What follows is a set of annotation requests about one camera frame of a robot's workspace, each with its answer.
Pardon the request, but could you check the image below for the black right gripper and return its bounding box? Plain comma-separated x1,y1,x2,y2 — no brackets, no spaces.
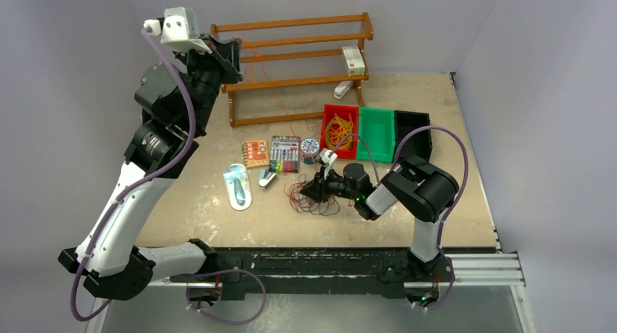
300,165,359,203

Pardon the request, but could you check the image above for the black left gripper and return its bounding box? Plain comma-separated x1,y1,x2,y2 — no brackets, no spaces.
173,33,243,132

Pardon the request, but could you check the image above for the orange cable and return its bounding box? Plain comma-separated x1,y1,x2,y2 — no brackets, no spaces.
234,36,314,212

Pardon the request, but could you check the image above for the yellow cable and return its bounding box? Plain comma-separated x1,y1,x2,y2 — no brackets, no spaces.
325,115,355,152

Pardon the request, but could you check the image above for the red plastic bin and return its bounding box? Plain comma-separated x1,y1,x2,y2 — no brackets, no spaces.
319,104,359,160

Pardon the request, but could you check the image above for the green plastic bin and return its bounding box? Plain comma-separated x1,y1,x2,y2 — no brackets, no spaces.
358,107,396,163

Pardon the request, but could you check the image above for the black plastic bin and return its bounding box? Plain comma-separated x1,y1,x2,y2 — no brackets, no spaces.
391,111,434,167

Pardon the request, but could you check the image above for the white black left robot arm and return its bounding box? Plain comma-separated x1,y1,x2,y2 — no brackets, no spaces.
58,35,242,300

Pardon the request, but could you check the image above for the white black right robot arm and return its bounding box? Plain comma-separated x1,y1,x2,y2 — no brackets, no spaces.
300,156,460,280

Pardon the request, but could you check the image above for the round blue white tub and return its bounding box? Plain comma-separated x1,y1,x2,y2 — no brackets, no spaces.
299,138,320,164

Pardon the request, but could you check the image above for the pack of coloured markers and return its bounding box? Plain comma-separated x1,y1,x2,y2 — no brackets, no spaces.
268,136,300,173

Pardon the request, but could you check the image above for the light blue white stapler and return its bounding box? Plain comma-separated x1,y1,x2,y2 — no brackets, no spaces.
258,169,277,189

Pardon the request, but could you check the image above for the orange spiral notebook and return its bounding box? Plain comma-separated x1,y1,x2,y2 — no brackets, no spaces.
242,140,270,168

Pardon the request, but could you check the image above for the blue white tape package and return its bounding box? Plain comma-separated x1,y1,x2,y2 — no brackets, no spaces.
223,164,252,211

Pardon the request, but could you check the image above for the wooden three-tier rack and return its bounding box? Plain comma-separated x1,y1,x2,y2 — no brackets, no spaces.
210,12,374,127

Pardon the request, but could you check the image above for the white stapler under rack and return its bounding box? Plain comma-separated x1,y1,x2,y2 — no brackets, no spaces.
333,81,354,100

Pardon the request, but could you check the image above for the white red small box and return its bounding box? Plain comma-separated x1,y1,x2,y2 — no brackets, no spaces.
341,45,366,76

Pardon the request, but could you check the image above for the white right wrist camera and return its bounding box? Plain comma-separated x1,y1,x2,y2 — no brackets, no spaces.
319,148,338,179

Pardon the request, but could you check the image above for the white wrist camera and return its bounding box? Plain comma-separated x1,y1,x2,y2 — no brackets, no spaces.
319,148,338,179
143,7,212,54

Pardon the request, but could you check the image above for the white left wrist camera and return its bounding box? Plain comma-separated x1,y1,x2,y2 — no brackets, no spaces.
143,7,212,54

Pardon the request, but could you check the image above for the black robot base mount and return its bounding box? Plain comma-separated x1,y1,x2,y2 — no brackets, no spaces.
170,247,454,304

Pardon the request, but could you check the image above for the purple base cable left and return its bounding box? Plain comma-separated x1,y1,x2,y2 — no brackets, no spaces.
185,268,267,326

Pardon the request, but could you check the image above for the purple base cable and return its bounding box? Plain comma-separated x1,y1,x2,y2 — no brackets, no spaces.
412,265,461,313
185,268,267,326

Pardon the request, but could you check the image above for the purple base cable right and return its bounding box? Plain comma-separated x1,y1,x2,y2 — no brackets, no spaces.
412,265,461,313

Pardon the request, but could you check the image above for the aluminium rail frame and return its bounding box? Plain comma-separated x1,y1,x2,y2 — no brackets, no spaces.
87,252,536,333

